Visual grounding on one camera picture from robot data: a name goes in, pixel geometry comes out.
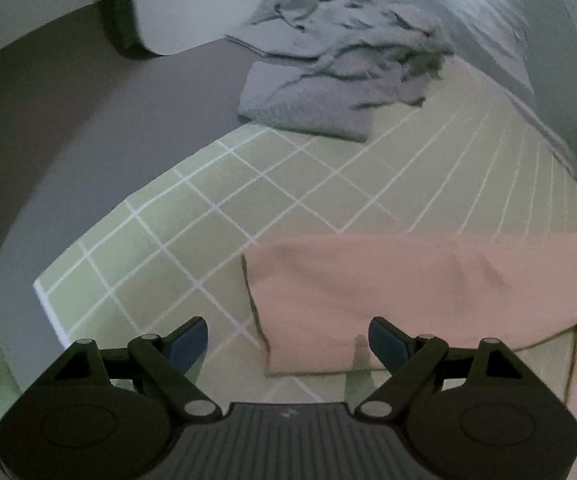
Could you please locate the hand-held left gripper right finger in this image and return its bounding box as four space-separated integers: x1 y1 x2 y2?
355 316 525 421

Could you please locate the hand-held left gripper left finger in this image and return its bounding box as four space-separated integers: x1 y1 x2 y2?
53 316 220 421

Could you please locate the beige garment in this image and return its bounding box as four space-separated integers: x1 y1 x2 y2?
242 225 577 411

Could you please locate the green checked mat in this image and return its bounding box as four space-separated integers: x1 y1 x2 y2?
33 52 577 411

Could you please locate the grey bed sheet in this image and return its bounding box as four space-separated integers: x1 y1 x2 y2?
0 2 269 386

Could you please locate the grey garment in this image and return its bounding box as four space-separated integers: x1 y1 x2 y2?
226 0 455 143

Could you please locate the white rounded board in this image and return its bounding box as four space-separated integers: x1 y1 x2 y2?
127 0 335 57

